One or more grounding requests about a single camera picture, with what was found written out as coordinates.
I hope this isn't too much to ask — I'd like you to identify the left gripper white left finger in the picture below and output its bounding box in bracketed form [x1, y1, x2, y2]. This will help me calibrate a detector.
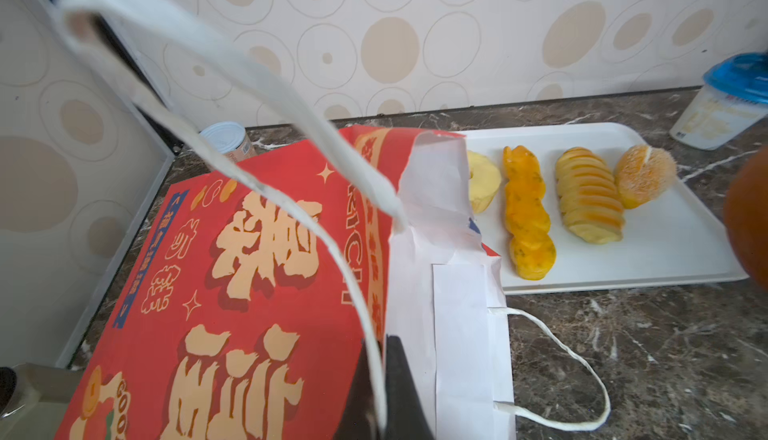
[332, 343, 379, 440]

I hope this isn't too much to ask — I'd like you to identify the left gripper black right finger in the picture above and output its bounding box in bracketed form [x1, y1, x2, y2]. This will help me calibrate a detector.
[383, 335, 434, 440]

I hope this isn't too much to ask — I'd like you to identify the red paper gift bag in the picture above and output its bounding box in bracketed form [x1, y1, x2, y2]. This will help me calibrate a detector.
[52, 0, 612, 440]

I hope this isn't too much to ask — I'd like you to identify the long twisted fake bread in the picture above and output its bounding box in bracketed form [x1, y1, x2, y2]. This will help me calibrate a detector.
[502, 145, 556, 281]

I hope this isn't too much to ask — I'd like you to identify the yellow ring shaped fake bread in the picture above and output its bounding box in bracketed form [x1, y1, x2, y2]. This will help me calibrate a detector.
[467, 150, 502, 214]

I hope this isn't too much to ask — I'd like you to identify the ridged oval fake bread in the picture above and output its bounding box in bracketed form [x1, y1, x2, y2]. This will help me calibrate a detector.
[555, 147, 625, 245]

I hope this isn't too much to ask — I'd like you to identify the small orange fake bread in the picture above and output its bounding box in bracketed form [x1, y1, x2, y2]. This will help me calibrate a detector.
[614, 144, 677, 209]

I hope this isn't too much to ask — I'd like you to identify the round tan fake bun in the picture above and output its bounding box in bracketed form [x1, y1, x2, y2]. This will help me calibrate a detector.
[723, 146, 768, 289]

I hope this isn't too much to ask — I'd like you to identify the white plastic tray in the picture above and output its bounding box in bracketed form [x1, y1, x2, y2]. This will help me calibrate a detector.
[464, 122, 747, 295]

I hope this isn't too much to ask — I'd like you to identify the blue lidded white cup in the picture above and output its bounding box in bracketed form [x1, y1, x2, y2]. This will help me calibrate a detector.
[670, 52, 767, 150]

